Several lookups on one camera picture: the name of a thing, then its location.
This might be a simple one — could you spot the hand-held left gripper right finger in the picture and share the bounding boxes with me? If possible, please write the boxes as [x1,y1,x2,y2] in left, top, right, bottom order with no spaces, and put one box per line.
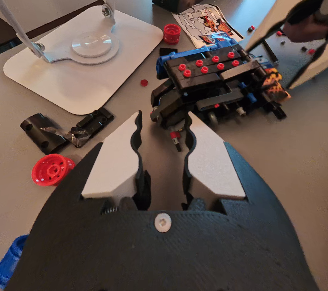
[181,111,246,210]

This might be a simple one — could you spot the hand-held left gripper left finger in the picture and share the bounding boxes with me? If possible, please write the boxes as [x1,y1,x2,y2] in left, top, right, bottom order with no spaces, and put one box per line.
[81,110,152,210]

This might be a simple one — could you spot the black and blue brick truck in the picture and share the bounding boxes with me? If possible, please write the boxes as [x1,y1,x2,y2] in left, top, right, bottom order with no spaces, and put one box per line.
[150,39,292,152]

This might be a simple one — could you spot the sticker sheet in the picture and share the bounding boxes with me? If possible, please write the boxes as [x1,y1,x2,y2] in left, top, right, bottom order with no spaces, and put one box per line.
[171,4,244,49]

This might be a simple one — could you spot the blue wheel rim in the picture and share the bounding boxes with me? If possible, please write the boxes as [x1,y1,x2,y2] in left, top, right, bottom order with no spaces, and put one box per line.
[0,235,29,284]

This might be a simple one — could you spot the grey desk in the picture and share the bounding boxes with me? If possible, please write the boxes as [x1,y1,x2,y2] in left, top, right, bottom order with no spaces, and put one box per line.
[0,0,328,291]

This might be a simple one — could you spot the person's right hand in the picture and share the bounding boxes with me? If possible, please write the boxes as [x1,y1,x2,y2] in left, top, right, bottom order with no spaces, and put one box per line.
[283,17,328,43]

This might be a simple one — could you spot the crumpled black tape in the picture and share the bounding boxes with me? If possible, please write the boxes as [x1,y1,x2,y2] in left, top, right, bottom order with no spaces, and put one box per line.
[40,127,91,148]

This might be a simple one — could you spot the black studded brick piece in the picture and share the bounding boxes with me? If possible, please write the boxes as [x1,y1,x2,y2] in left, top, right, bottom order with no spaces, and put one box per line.
[76,107,115,148]

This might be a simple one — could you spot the long black brick axle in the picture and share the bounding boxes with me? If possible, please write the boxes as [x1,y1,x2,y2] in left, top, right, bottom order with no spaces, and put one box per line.
[261,38,279,64]

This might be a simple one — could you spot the red wheel rim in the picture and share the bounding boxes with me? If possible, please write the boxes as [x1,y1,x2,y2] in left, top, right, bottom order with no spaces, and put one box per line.
[31,154,75,187]
[163,24,182,45]

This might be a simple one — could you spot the white book stand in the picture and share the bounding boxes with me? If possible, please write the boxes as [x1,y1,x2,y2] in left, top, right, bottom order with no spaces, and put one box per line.
[0,0,164,116]

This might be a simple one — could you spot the black Lego beam piece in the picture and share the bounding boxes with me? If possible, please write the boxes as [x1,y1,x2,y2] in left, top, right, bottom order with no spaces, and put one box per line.
[20,113,70,155]

